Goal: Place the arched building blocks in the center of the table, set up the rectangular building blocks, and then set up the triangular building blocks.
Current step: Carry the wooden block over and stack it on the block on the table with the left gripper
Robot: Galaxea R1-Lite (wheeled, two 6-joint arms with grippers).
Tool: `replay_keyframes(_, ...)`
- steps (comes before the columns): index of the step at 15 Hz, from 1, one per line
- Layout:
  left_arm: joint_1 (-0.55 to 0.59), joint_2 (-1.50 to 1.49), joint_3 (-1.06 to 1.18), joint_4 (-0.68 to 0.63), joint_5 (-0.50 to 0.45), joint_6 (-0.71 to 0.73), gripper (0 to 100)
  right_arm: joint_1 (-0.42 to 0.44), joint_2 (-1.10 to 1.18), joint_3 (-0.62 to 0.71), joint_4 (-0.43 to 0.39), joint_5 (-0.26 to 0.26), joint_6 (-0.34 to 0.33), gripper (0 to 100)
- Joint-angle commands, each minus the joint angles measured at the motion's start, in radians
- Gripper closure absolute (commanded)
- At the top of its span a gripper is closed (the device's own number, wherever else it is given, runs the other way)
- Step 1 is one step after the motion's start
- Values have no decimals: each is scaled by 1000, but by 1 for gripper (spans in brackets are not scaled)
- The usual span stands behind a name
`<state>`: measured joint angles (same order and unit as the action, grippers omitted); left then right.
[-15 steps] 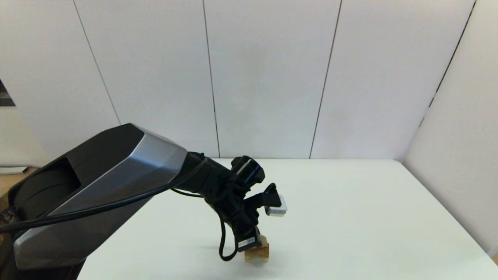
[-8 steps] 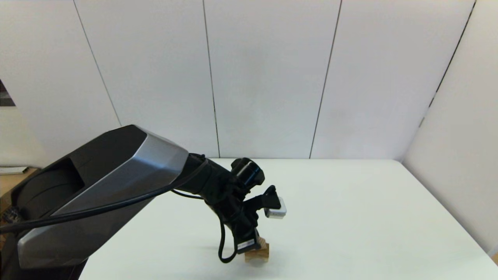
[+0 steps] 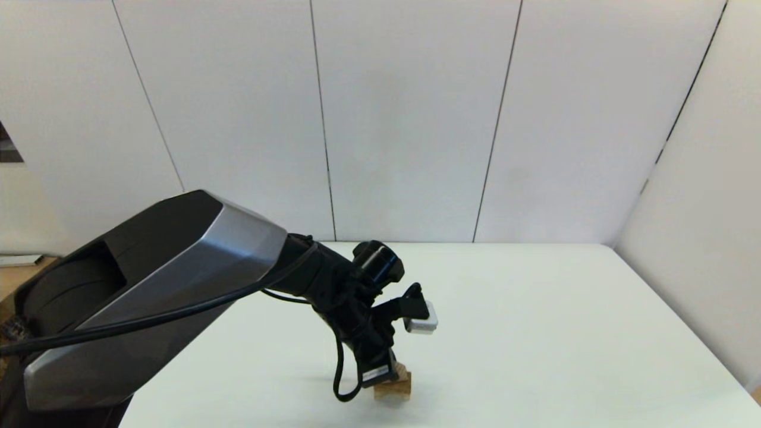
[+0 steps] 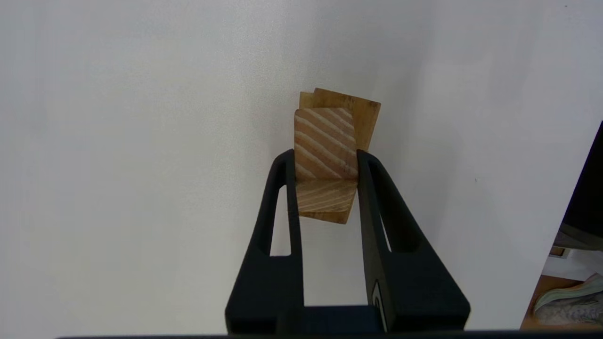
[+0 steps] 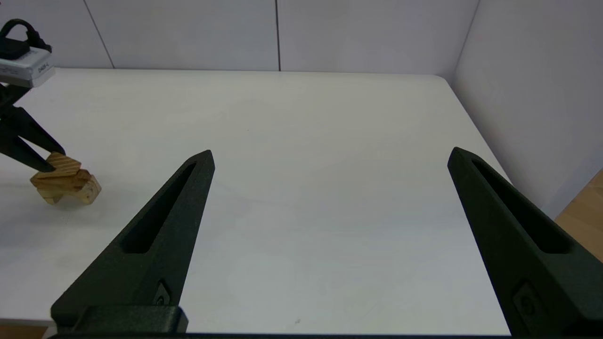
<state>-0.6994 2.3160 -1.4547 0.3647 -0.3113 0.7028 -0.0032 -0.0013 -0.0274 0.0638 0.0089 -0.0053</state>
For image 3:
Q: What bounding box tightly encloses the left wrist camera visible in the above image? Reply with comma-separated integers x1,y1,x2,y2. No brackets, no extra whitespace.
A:
403,301,439,335

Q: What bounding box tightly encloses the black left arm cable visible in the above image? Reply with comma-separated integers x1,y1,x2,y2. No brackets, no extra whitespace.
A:
0,235,364,402

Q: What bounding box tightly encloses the brown cardboard box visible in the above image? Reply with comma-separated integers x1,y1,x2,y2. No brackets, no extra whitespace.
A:
0,262,54,333

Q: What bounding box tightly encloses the dark wall picture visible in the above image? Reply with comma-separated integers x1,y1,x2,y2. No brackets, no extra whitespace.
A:
0,121,24,164

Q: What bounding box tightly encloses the rectangular wooden block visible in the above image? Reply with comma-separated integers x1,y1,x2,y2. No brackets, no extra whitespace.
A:
374,378,413,396

